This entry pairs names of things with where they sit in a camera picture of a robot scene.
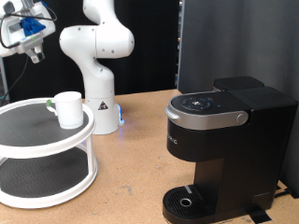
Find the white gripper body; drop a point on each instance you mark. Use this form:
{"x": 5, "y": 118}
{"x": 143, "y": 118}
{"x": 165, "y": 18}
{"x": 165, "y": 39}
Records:
{"x": 9, "y": 52}

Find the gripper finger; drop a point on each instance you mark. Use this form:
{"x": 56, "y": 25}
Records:
{"x": 39, "y": 57}
{"x": 30, "y": 52}

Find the black Keurig coffee machine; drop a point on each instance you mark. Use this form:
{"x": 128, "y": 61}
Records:
{"x": 249, "y": 140}

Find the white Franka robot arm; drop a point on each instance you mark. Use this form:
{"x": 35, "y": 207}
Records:
{"x": 99, "y": 77}

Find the white two-tier turntable shelf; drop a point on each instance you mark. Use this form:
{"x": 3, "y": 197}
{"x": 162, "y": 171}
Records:
{"x": 31, "y": 130}

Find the black tape strip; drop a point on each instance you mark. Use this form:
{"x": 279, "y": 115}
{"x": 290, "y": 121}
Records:
{"x": 258, "y": 215}
{"x": 294, "y": 195}

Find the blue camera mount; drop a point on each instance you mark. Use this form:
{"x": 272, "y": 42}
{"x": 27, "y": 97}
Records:
{"x": 31, "y": 26}

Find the grey metal post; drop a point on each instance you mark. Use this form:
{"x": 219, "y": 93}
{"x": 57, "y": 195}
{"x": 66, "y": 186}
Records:
{"x": 2, "y": 77}

